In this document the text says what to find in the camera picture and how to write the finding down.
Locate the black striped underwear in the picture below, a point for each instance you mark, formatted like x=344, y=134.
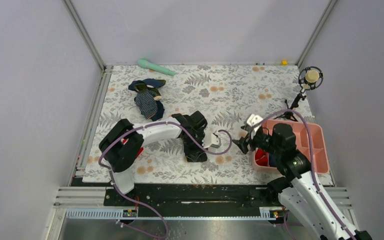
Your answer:
x=193, y=153

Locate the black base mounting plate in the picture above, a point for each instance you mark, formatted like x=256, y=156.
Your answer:
x=200, y=198

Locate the pink compartment organizer tray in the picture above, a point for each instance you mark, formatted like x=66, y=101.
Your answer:
x=312, y=146

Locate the black microphone with stand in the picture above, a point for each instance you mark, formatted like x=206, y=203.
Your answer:
x=310, y=78

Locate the blue striped underwear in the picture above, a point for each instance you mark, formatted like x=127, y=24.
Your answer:
x=148, y=98

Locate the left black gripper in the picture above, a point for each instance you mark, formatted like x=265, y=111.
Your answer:
x=200, y=138

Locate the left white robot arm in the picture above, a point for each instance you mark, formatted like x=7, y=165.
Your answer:
x=120, y=158

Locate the red white calculator toy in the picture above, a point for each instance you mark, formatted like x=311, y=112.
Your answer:
x=124, y=142

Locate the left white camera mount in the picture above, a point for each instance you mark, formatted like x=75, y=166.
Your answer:
x=211, y=140

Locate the red rolled underwear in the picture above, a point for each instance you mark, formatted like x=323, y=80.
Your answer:
x=261, y=158

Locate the mint green handheld tool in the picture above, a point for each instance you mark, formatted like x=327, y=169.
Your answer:
x=157, y=68

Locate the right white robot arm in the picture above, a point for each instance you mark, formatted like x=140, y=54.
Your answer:
x=299, y=189

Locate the navy rolled underwear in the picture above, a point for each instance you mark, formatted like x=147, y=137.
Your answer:
x=272, y=160

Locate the grey slotted cable duct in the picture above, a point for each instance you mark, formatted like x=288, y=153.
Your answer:
x=130, y=214

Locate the floral patterned table mat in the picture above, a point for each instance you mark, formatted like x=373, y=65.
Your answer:
x=225, y=94

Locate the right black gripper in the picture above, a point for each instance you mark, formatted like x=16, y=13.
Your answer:
x=242, y=144

